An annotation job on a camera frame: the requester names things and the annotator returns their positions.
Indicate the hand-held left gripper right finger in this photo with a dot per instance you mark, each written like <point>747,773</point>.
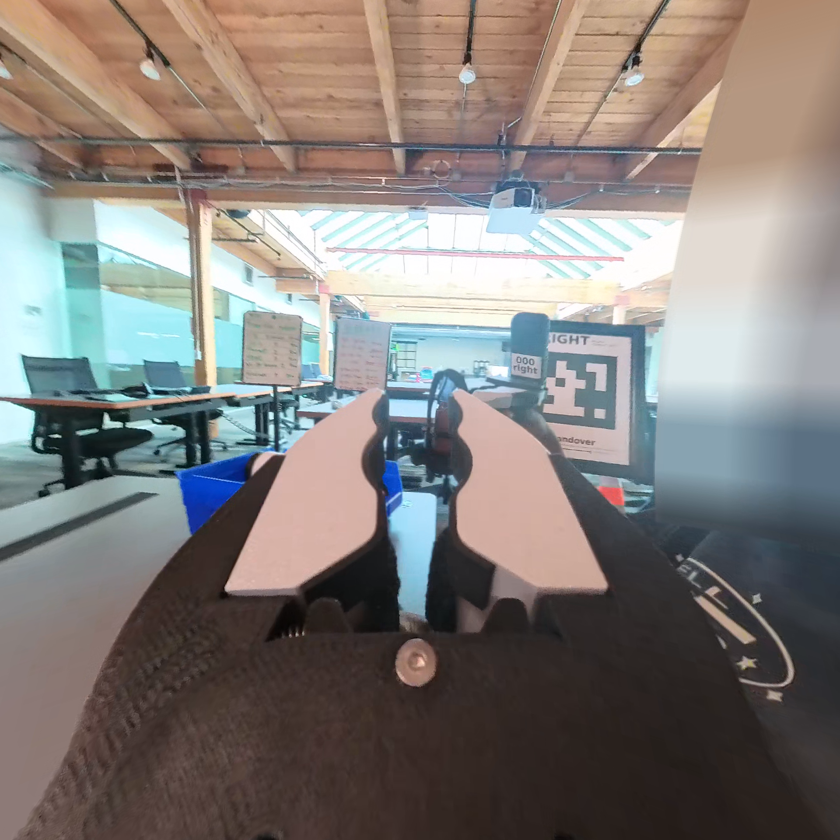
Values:
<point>525,499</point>

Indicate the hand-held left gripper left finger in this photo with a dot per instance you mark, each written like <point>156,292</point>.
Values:
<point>308,499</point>

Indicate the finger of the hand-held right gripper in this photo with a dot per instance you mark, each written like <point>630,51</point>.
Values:
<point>505,396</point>

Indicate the blue storage bin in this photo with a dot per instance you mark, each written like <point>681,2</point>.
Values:
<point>210,489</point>

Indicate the orange traffic cone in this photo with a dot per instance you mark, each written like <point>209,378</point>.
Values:
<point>611,492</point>

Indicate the red ceiling pipe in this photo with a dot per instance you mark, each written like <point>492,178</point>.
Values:
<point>459,254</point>

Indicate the white ceiling projector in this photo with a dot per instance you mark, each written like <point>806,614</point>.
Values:
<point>512,216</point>

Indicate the black framed marker sign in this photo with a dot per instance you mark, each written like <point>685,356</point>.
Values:
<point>623,420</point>

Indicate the rolling whiteboard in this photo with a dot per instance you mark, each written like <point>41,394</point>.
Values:
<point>272,348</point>
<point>363,354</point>

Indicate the black office chair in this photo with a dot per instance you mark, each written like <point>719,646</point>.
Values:
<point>167,374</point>
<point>59,380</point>

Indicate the wood edged office desk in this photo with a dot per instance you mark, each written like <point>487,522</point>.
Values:
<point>131,400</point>

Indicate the black printed shirt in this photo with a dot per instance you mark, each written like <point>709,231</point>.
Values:
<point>807,590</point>

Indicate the wooden support post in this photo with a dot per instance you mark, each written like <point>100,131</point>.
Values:
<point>202,295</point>

